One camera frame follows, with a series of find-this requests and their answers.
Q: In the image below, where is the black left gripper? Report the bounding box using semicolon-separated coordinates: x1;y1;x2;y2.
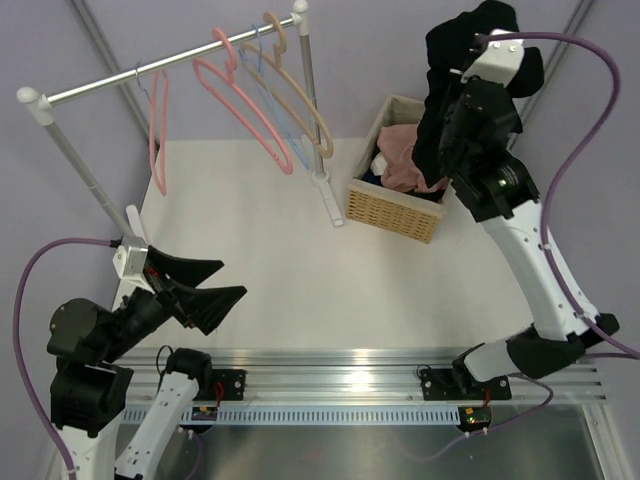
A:
100;244;247;362

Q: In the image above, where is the pink slim hanger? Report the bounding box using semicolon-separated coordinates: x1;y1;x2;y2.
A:
139;70;170;196

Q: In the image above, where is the black t shirt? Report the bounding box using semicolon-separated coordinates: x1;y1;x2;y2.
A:
409;1;519;202

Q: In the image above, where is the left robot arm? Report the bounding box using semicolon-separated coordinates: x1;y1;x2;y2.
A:
47;245;247;479

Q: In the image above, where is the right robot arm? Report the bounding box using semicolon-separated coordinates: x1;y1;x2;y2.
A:
438;78;620;398

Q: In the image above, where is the pink thick hanger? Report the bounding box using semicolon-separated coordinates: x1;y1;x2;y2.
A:
192;28;294;175

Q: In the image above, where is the beige wooden hanger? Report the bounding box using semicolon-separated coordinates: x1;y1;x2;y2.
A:
240;11;334;159

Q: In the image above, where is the blue cloth in basket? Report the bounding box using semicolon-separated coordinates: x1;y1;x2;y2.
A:
361;170;382;186

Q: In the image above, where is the white cloth in basket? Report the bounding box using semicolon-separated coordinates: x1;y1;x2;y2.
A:
370;153;388;176

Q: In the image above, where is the wicker laundry basket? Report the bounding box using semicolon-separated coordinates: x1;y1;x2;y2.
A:
345;94;446;244

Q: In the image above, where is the white garment rack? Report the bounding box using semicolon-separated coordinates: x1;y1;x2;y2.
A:
16;1;344;237

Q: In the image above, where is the pink cloth in basket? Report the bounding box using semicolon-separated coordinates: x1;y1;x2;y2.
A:
377;124;449;194

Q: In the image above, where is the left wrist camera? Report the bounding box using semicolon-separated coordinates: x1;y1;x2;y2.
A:
112;236;152;292

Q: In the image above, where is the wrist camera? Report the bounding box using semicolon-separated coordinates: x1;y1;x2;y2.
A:
449;29;525;87
112;236;152;292

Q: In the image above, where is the aluminium front rail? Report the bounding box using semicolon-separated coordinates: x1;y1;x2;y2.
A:
118;347;607;406

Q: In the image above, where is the white slotted cable duct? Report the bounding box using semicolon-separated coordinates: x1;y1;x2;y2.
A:
122;405;461;426

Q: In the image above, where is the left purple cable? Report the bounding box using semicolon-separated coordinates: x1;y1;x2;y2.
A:
12;237;121;480

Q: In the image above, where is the blue wire hanger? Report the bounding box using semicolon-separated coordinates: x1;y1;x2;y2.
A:
238;24;310;170

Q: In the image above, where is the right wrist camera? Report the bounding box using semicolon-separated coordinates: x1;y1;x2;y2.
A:
449;29;525;87

